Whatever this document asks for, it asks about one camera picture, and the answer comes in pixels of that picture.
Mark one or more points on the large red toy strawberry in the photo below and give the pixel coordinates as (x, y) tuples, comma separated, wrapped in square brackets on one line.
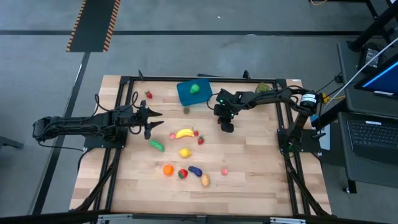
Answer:
[(183, 174)]

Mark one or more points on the small red toy strawberry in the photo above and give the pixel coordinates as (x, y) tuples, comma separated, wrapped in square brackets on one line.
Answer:
[(149, 95), (201, 140)]

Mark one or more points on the black orange-striped floor mat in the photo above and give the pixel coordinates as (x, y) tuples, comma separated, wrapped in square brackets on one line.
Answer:
[(93, 25)]

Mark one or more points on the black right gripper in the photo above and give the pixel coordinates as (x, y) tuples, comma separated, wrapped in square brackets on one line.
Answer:
[(228, 107)]

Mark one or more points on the purple toy eggplant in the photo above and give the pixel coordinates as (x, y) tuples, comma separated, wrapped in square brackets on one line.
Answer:
[(195, 171)]

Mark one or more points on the tan toy potato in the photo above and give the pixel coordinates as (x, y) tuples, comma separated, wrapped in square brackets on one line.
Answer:
[(205, 180)]

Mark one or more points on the dark grey desk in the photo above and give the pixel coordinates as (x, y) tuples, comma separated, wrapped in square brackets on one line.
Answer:
[(351, 93)]

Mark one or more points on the black device with white label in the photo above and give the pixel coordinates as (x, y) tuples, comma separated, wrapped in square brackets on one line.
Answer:
[(370, 54)]

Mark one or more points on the black stand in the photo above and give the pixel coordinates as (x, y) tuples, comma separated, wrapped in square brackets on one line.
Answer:
[(373, 28)]

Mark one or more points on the small olive toy piece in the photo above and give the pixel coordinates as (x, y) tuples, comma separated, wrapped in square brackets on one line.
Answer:
[(186, 110)]

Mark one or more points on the black table frame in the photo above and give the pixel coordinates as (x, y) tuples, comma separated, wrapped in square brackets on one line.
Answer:
[(233, 80)]

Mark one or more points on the black laptop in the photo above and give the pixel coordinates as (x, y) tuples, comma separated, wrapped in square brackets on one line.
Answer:
[(373, 133)]

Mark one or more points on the potted succulent plant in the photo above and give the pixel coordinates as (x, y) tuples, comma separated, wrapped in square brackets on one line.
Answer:
[(262, 87)]

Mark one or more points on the orange toy fruit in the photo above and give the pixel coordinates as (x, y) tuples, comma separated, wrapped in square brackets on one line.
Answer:
[(168, 170)]

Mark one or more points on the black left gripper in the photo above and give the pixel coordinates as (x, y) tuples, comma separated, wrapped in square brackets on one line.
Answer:
[(124, 118)]

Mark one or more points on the black stand foot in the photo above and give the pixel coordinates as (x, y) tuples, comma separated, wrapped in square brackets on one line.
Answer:
[(11, 143)]

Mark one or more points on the blue plastic tub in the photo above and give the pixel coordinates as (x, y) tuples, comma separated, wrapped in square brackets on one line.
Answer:
[(202, 96)]

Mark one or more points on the green toy bell pepper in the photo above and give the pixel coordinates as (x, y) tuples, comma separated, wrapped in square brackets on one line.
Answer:
[(194, 89)]

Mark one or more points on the green toy cucumber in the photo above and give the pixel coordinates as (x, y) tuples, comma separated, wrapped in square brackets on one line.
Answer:
[(156, 145)]

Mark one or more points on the yellow toy banana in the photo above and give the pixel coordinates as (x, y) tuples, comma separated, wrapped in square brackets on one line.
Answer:
[(185, 133)]

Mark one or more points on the silver aluminium rail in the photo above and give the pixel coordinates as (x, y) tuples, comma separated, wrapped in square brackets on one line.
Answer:
[(286, 220), (115, 218)]

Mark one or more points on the small pink toy fruit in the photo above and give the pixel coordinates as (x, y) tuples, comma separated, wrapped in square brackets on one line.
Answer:
[(172, 136)]

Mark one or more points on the pink toy peach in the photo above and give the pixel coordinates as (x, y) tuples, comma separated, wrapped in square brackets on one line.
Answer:
[(224, 171)]

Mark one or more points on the monitor with blue screen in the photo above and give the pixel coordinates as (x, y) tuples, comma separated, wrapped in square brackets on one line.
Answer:
[(382, 81)]

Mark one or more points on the yellow toy lemon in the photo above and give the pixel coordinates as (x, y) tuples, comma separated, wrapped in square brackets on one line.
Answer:
[(185, 153)]

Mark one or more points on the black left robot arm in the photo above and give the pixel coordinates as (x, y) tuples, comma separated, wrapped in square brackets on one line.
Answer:
[(71, 126)]

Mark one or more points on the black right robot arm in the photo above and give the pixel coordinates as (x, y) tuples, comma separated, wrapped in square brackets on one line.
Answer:
[(273, 98)]

